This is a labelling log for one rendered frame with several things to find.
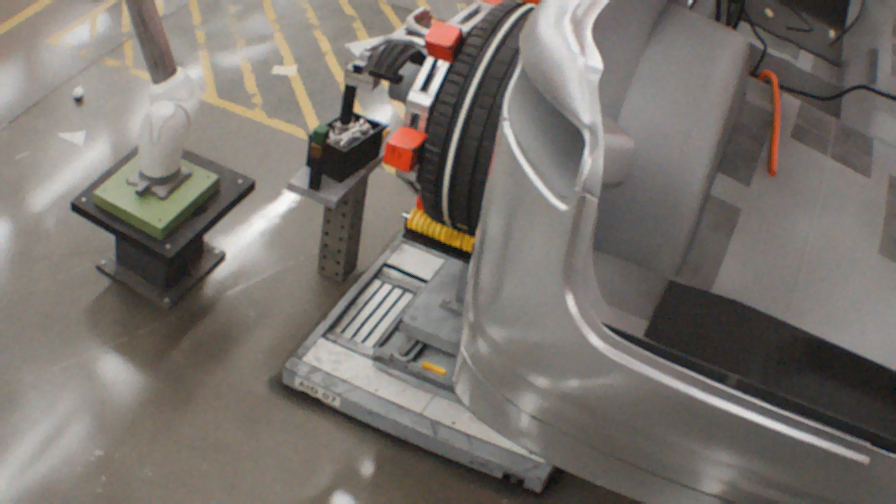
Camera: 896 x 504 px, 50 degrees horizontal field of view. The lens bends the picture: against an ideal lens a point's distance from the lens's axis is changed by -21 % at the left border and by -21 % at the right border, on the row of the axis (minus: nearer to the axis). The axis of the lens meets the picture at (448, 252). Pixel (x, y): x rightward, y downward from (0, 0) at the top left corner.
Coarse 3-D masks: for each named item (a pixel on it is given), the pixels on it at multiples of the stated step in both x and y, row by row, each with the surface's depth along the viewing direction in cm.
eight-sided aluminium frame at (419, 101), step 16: (464, 16) 298; (480, 16) 300; (464, 32) 290; (432, 64) 291; (448, 64) 289; (416, 80) 290; (416, 96) 289; (432, 96) 288; (416, 112) 290; (432, 112) 291; (400, 176) 304; (416, 176) 301; (416, 192) 320
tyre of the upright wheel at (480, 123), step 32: (512, 0) 300; (480, 32) 285; (512, 32) 286; (480, 64) 281; (512, 64) 281; (448, 96) 282; (480, 96) 281; (448, 128) 284; (480, 128) 281; (480, 160) 283; (448, 192) 292; (480, 192) 288
